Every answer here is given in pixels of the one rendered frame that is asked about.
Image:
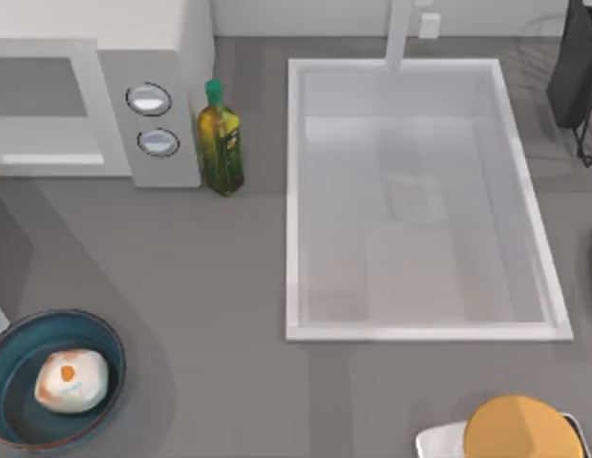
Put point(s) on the green oil bottle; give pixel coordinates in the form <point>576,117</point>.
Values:
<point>221,143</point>

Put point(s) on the white and orange pouch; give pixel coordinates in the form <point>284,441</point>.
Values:
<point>71,381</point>

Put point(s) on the dark blue bowl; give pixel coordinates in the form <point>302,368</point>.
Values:
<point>19,343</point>

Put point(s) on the white sink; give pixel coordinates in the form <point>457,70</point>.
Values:
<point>420,214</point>

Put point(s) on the round silver microwave knob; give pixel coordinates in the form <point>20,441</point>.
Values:
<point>149,99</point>
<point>158,142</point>

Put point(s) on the round orange bread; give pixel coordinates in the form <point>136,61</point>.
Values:
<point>515,429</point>

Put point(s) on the tall white tap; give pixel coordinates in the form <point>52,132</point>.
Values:
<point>396,38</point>

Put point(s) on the pale microwave oven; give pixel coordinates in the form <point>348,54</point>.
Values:
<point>153,52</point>

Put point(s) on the white tray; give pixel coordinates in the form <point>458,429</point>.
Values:
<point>439,441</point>

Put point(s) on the pale microwave oven door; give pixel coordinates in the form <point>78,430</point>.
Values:
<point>93,143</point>

